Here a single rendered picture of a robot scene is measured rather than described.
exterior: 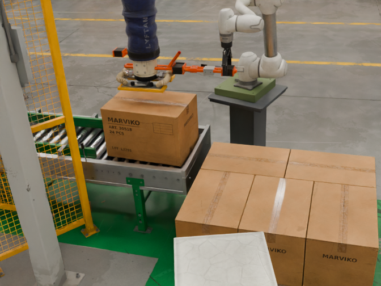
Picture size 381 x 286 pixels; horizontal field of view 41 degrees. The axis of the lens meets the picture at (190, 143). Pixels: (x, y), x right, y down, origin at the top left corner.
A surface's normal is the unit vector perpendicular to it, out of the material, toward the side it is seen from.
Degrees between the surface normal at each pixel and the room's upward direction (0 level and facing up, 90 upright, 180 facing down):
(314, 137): 0
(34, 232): 92
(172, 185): 90
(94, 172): 90
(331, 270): 90
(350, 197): 0
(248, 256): 0
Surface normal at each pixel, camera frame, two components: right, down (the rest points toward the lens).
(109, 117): -0.34, 0.48
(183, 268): -0.06, -0.87
